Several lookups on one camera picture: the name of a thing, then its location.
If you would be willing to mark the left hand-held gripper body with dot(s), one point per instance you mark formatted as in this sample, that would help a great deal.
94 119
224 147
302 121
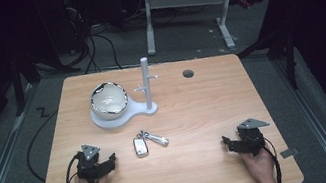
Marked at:
89 168

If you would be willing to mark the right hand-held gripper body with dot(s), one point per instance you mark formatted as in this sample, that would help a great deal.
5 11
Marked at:
251 141

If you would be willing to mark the person's right hand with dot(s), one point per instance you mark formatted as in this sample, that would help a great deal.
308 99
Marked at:
260 166

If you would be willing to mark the silver car key fob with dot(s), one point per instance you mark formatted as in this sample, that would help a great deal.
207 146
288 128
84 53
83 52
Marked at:
140 147

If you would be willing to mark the grey tape strip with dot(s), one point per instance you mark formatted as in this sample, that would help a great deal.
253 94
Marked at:
289 153

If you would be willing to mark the silver car key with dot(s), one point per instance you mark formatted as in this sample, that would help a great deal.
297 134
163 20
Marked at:
157 138

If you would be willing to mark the silver metal bowl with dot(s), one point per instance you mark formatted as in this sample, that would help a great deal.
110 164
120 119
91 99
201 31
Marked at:
108 101

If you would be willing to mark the round grey table grommet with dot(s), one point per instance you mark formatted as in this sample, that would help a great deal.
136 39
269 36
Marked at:
188 73

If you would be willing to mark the white stand with pegs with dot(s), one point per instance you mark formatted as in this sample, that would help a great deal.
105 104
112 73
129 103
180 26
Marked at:
147 84

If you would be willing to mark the black metal stand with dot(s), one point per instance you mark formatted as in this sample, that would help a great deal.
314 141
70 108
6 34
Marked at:
289 55

